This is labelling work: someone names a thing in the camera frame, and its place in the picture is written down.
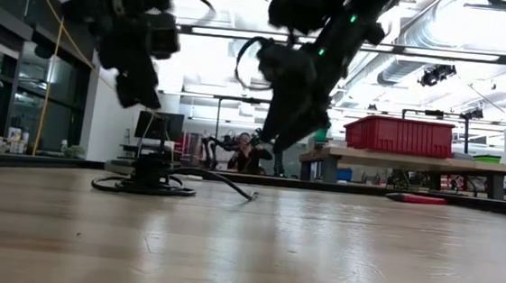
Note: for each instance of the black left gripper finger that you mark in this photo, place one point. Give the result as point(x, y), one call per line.
point(149, 90)
point(128, 91)

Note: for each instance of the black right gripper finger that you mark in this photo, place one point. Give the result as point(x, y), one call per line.
point(306, 127)
point(277, 121)

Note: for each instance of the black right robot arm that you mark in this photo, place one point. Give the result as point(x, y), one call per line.
point(362, 14)

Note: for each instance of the black computer monitor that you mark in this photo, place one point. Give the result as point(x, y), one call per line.
point(168, 126)

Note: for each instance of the person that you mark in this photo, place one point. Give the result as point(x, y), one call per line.
point(247, 161)

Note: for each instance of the blue plastic bin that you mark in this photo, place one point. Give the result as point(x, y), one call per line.
point(344, 175)

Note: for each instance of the large red ribbed bin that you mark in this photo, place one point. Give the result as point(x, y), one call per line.
point(398, 137)

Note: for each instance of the wooden-top workbench on casters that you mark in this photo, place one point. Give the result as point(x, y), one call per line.
point(414, 162)

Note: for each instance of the red marker pen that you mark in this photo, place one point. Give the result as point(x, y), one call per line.
point(416, 199)

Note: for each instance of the long ceiling light bar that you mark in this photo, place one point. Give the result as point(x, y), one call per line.
point(445, 53)

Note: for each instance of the green tray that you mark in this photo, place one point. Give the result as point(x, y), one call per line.
point(487, 158)

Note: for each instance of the black pipe frame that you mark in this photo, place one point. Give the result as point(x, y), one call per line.
point(247, 100)

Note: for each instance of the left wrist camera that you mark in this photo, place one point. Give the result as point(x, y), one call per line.
point(163, 35)

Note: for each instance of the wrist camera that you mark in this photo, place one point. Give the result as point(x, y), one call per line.
point(270, 63)
point(163, 35)

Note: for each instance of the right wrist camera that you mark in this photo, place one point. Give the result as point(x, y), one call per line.
point(270, 63)

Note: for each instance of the black ceiling camera cluster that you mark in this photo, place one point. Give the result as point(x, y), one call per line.
point(437, 75)

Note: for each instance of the black camera rig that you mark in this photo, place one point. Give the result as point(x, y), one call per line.
point(466, 131)

